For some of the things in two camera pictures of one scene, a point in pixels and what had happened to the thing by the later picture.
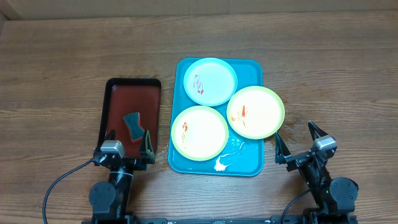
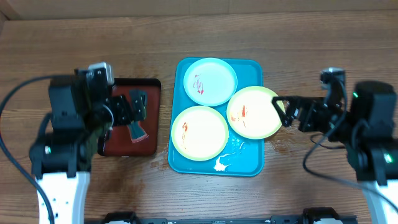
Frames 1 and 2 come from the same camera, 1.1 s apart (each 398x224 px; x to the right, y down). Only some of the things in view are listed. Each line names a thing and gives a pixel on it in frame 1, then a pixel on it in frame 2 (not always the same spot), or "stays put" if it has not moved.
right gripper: (301, 159) → (302, 112)
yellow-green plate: (199, 133) stays put
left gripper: (135, 165) → (124, 117)
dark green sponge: (133, 121) stays put
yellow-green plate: (255, 112) stays put
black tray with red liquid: (125, 96) stays put
